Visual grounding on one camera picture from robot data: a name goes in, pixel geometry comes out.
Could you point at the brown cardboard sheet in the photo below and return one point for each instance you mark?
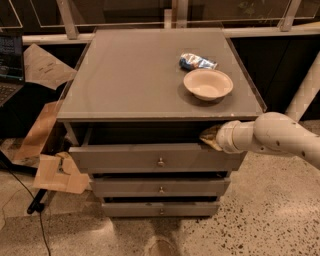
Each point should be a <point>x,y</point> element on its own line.
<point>42,68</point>

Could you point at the grey drawer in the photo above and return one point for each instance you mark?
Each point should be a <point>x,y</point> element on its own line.
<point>153,209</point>
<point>153,158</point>
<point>121,187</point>

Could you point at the metal window railing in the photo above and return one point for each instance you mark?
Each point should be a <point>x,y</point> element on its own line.
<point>75,21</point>

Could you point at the white paper bowl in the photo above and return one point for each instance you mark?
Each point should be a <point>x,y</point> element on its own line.
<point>208,84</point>

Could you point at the grey middle drawer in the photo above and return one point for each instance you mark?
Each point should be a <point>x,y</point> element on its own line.
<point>121,187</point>

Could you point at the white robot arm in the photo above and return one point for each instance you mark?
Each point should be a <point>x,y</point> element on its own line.
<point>274,133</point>

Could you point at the light wooden block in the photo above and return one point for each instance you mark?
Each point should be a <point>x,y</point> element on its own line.
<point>60,173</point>

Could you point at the grey bottom drawer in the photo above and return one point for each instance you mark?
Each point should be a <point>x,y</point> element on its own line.
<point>153,209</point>

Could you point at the grey top drawer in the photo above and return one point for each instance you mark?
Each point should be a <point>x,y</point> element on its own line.
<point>153,158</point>

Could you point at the grey drawer cabinet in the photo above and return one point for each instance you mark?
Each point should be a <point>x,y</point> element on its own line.
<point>129,90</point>

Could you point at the open laptop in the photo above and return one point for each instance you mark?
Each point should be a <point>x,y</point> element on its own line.
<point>12,74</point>

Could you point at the blue snack bag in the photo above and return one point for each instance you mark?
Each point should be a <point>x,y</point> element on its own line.
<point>190,61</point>

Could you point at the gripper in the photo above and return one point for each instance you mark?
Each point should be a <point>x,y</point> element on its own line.
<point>225,137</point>

